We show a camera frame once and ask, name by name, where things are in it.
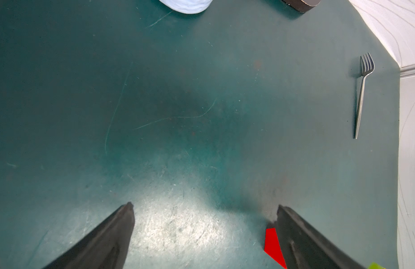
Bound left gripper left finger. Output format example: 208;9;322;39
45;202;135;269

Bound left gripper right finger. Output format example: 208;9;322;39
275;205;364;269

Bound red lego brick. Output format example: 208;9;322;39
264;228;287;269

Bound green lego brick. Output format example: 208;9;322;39
367;262;386;269

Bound green table mat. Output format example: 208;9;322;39
0;1;399;269

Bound metal tweezers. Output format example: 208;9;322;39
354;53;375;140

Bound black metal mug tree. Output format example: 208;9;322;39
283;0;321;13

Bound light blue mug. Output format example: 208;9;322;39
160;0;212;15

